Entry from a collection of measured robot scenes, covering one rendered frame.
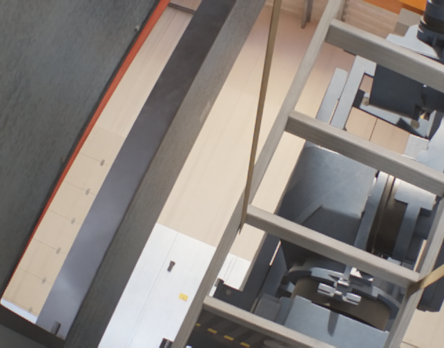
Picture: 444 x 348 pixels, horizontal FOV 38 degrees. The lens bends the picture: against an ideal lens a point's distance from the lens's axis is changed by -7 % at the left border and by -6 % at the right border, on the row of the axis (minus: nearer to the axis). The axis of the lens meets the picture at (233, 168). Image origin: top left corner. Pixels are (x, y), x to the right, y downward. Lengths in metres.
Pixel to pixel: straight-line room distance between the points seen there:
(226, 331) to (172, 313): 5.38
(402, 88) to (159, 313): 4.92
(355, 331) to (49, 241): 10.56
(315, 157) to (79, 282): 0.88
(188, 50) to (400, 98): 1.13
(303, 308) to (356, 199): 0.38
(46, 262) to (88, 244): 10.39
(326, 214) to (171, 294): 5.27
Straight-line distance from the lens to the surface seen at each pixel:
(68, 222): 12.40
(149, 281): 7.40
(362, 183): 2.18
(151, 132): 2.01
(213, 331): 1.91
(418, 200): 2.13
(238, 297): 2.76
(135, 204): 2.00
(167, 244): 7.48
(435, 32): 2.98
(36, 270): 12.32
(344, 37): 1.55
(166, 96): 2.06
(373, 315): 2.20
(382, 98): 2.96
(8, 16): 1.00
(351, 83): 3.20
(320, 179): 2.22
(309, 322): 2.07
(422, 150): 2.38
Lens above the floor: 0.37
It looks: 20 degrees up
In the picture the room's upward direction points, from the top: 25 degrees clockwise
